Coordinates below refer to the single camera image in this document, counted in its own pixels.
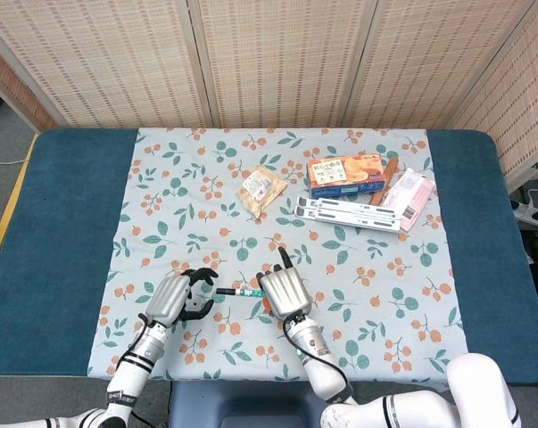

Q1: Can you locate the bamboo screen panel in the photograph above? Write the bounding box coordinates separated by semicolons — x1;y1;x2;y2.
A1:
187;0;379;130
451;0;538;191
0;35;58;131
0;0;214;130
343;0;538;130

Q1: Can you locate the white power strip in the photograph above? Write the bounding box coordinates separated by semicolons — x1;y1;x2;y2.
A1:
511;186;538;229

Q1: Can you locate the pink flat package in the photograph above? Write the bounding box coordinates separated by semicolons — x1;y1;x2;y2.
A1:
381;167;435;233

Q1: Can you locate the long white carton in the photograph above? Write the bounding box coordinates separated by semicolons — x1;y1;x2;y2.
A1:
297;195;406;222

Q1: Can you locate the dark blue table cover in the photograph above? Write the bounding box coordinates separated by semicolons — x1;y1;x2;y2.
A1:
0;128;538;387

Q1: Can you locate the floral printed tablecloth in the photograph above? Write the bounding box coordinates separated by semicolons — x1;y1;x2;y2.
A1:
86;128;473;393

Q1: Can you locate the orange biscuit box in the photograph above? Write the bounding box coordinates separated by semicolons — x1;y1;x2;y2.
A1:
306;153;389;200

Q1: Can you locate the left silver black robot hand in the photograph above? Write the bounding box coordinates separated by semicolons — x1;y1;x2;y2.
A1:
144;267;219;329

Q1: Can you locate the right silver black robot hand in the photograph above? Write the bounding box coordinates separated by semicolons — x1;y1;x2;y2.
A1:
255;246;314;321

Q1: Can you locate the silver folding stand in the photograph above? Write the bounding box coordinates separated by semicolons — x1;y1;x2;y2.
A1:
294;205;403;233

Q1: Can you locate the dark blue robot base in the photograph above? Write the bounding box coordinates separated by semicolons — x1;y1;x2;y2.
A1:
168;381;361;428

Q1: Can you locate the clear snack bag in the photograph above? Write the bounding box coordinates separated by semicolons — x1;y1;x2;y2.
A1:
237;163;289;219

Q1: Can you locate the brown wooden stick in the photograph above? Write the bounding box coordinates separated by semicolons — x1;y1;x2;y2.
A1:
368;155;400;206

